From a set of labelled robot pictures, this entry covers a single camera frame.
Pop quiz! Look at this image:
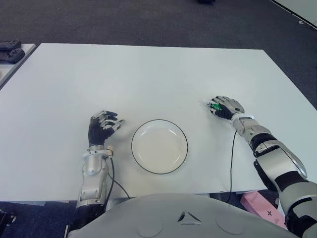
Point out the grey robot torso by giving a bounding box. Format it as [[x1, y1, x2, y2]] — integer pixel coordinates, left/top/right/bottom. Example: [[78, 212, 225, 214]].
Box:
[[66, 193, 302, 238]]

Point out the white side table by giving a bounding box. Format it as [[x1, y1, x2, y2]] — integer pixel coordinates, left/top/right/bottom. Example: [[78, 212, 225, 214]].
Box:
[[0, 43, 37, 89]]

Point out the pink cardboard box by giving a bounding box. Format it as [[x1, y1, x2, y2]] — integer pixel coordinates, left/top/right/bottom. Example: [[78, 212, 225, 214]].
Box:
[[240, 192, 289, 229]]

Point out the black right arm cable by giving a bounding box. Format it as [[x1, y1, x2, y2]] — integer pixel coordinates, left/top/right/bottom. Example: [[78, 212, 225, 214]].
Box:
[[225, 130, 237, 203]]

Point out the black device on floor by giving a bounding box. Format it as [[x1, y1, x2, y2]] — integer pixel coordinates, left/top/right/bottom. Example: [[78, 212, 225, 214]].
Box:
[[0, 210, 17, 226]]

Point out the small black game controller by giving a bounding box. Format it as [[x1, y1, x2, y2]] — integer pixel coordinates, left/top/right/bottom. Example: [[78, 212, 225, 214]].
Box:
[[0, 41, 22, 52]]

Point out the green white toothpaste tube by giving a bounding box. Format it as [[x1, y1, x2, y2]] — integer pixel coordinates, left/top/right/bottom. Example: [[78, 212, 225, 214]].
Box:
[[203, 98, 222, 112]]

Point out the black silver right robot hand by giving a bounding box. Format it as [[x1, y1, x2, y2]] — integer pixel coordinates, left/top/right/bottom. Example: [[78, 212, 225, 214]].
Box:
[[205, 96, 246, 122]]

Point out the large black game controller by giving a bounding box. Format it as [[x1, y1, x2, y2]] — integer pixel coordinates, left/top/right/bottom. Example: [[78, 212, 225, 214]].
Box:
[[0, 49, 25, 64]]

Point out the white plate with black rim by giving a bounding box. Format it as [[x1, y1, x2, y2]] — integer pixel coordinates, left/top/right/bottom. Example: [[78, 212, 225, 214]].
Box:
[[131, 119, 189, 175]]

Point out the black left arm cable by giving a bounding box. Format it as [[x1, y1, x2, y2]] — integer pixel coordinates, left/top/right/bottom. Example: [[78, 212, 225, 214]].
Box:
[[105, 157, 131, 201]]

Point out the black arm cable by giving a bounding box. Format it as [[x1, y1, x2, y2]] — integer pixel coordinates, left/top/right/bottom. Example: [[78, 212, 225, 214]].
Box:
[[105, 157, 131, 201], [225, 130, 237, 203]]

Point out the white table panel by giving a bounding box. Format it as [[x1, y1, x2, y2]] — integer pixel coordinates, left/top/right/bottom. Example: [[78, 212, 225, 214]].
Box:
[[269, 0, 317, 32]]

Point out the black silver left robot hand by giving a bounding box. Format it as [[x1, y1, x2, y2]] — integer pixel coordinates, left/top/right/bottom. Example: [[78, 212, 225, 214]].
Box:
[[88, 110, 126, 147]]

